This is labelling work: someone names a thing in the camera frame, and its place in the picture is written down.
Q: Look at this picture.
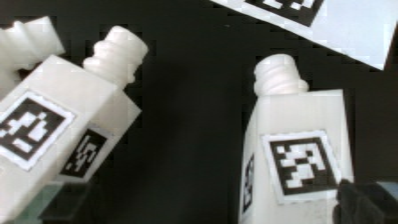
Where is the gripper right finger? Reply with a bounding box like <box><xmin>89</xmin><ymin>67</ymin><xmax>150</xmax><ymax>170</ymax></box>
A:
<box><xmin>333</xmin><ymin>180</ymin><xmax>398</xmax><ymax>224</ymax></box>

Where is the white stool leg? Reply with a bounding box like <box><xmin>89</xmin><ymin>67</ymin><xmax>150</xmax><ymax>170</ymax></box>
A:
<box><xmin>0</xmin><ymin>16</ymin><xmax>64</xmax><ymax>92</ymax></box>
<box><xmin>0</xmin><ymin>26</ymin><xmax>148</xmax><ymax>224</ymax></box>
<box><xmin>239</xmin><ymin>54</ymin><xmax>354</xmax><ymax>224</ymax></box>

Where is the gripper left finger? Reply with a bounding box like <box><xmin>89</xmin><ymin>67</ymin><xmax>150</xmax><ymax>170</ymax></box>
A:
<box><xmin>40</xmin><ymin>183</ymin><xmax>96</xmax><ymax>224</ymax></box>

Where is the white fiducial marker sheet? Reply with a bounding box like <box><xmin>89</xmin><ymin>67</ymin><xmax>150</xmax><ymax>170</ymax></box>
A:
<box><xmin>210</xmin><ymin>0</ymin><xmax>398</xmax><ymax>70</ymax></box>

